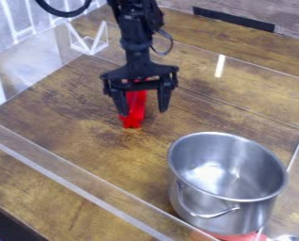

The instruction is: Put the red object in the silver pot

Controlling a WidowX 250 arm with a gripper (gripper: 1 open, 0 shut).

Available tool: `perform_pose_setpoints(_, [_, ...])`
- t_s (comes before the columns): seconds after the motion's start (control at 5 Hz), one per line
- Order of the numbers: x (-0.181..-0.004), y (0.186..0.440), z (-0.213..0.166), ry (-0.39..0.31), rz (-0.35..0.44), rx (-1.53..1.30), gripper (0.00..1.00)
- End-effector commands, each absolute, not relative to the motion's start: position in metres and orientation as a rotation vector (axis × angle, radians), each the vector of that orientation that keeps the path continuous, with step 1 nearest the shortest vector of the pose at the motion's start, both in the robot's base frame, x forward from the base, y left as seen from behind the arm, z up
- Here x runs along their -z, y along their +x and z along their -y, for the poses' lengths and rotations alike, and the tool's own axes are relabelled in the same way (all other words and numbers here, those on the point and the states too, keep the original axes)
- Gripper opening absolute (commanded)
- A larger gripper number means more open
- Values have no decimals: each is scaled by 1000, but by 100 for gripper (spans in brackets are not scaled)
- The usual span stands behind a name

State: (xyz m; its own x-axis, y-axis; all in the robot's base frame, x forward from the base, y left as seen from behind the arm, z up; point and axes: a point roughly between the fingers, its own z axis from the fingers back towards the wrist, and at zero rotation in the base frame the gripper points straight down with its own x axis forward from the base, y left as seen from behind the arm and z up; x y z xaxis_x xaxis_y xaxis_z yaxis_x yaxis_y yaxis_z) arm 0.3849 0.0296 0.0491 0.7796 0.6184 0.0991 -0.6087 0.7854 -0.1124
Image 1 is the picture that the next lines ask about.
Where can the clear acrylic front barrier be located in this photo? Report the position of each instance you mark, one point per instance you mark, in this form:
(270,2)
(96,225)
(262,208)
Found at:
(112,198)

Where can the red object under pot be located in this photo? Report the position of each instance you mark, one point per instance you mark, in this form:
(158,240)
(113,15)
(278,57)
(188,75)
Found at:
(242,237)

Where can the clear acrylic triangle bracket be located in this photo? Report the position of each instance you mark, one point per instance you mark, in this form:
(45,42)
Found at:
(87,45)

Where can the silver metal object corner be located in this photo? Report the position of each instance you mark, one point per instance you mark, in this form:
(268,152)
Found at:
(286,237)

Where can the silver metal pot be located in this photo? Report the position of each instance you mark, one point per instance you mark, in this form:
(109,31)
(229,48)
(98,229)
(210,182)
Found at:
(228,179)

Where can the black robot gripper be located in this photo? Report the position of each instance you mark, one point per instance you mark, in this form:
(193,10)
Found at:
(140,74)

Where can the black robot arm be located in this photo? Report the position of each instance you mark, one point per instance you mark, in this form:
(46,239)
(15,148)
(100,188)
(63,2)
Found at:
(140,20)

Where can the red plastic block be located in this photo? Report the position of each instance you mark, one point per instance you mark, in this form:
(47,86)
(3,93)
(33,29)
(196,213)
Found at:
(137,99)

